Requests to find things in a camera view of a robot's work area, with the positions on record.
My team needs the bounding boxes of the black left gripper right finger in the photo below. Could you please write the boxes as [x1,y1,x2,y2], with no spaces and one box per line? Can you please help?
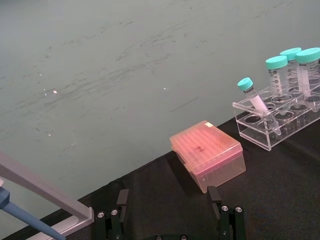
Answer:
[207,185,245,240]

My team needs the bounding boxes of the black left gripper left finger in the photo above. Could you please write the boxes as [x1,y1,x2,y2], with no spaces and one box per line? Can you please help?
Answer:
[93,188,130,240]

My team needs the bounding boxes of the black table cloth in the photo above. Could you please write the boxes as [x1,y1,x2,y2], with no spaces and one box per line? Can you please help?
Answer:
[14,117,320,240]

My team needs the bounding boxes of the pink translucent pipette tip box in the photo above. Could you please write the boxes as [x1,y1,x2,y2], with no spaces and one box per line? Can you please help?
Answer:
[169,120,247,194]

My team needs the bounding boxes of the grey pipette stand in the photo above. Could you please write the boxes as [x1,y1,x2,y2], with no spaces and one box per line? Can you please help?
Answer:
[0,149,95,238]

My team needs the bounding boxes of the blue pipette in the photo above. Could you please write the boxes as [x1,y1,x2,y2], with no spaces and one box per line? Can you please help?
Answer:
[0,176,64,240]

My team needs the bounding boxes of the clear acrylic tube rack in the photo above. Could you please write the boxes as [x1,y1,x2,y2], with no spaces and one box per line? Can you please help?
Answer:
[232,84,320,152]

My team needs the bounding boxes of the small teal-capped conical tube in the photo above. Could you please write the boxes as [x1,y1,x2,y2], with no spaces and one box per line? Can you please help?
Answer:
[236,77,282,137]

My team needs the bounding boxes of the large teal-capped centrifuge tube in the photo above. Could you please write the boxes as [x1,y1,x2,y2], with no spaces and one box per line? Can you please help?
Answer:
[295,47,320,114]
[279,47,304,111]
[265,55,292,116]

